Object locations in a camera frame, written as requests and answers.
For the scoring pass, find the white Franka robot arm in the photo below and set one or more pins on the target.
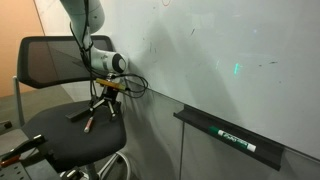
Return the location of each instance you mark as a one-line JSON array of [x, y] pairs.
[[83, 13]]

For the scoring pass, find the green and white marker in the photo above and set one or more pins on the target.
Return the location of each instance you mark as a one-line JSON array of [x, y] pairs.
[[233, 140]]

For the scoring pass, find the dark grey whiteboard eraser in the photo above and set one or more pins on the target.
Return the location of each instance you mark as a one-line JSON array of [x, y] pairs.
[[78, 115]]

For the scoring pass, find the black marker tray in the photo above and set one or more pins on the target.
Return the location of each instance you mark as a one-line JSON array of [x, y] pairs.
[[200, 120]]

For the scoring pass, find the small black round knob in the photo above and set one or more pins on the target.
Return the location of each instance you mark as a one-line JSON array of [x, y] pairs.
[[6, 125]]

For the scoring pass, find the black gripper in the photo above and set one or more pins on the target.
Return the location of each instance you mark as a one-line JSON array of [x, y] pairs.
[[110, 95]]

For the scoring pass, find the black office chair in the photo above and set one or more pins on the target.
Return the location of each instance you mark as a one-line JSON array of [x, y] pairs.
[[66, 143]]

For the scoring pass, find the large white whiteboard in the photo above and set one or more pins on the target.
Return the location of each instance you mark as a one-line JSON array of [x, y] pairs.
[[216, 50]]

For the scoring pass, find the grey perforated metal plate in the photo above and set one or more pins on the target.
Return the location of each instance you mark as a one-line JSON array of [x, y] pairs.
[[13, 171]]

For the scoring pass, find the grey metal tube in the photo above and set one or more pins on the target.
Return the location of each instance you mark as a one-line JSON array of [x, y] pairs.
[[18, 100]]

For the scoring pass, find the yellow wrist camera mount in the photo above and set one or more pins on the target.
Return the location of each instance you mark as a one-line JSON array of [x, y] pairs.
[[110, 83]]

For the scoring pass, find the red and white marker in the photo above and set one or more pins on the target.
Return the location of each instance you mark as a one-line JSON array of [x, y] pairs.
[[88, 126]]

